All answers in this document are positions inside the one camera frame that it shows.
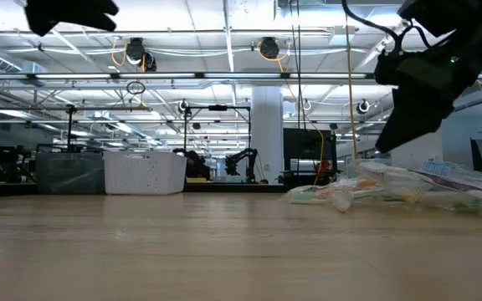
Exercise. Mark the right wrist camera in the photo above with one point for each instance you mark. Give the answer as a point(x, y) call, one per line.
point(396, 69)

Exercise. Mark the white structural column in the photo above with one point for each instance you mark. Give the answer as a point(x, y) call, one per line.
point(267, 134)

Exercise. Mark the black background robot arm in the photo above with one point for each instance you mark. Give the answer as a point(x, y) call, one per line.
point(195, 165)
point(243, 156)

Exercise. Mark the red background object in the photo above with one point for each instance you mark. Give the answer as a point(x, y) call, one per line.
point(324, 166)

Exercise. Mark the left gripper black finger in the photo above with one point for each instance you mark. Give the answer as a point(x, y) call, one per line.
point(94, 8)
point(94, 23)

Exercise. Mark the black monitor on stand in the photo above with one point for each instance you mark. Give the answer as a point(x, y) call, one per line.
point(308, 144)

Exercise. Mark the long linear ceiling light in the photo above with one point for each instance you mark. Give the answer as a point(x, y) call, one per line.
point(241, 76)

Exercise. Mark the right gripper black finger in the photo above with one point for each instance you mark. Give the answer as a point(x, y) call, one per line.
point(412, 121)

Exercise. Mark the black vertical post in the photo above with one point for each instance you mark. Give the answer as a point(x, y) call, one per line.
point(70, 129)

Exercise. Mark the clear plastic bags pile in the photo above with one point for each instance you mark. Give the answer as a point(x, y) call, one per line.
point(463, 184)

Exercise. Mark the white perforated plastic basket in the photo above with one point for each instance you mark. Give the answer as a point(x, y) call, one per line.
point(145, 173)

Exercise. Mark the black background station frame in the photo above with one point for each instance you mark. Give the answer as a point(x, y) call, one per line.
point(218, 108)

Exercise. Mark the blue white toothbrush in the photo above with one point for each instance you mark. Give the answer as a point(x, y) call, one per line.
point(433, 168)

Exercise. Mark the grey perforated plastic basket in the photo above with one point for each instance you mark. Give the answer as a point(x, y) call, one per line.
point(69, 173)

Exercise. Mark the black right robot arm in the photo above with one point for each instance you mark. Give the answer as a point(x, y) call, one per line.
point(454, 16)

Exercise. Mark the yellow box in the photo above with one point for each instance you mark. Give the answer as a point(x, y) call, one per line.
point(197, 180)

